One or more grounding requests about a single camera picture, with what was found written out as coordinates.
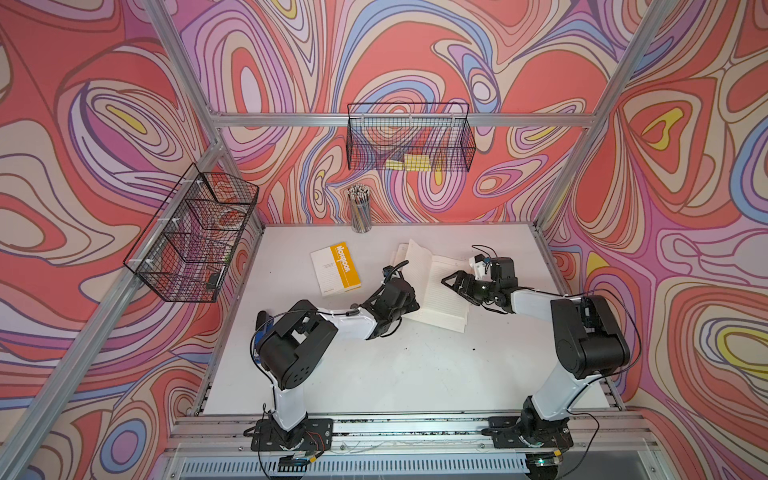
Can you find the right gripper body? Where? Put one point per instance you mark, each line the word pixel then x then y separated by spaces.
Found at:
pixel 484 290

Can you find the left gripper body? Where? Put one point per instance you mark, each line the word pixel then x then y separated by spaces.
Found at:
pixel 409 305

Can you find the cream lined notebook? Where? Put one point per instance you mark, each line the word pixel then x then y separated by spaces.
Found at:
pixel 439 305
pixel 335 270

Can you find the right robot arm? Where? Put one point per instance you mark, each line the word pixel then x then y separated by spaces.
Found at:
pixel 588 343

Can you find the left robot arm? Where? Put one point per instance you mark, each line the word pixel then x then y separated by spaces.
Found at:
pixel 288 347

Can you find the metal pen cup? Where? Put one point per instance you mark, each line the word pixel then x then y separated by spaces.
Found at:
pixel 359 200

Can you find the blue stapler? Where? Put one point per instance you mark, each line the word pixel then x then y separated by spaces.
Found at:
pixel 263 326

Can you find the yellow sticky notes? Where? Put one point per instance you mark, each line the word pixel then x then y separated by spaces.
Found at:
pixel 409 163

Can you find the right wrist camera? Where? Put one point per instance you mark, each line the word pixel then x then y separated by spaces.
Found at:
pixel 481 266

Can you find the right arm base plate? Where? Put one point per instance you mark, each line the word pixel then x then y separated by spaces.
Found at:
pixel 515 432

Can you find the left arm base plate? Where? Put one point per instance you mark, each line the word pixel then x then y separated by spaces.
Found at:
pixel 311 434

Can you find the black wire basket back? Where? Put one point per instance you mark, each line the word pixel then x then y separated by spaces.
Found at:
pixel 377 131

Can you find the black wire basket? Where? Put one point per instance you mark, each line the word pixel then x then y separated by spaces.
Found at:
pixel 377 131
pixel 185 252

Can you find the black wire basket left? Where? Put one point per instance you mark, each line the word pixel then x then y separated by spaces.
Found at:
pixel 185 252

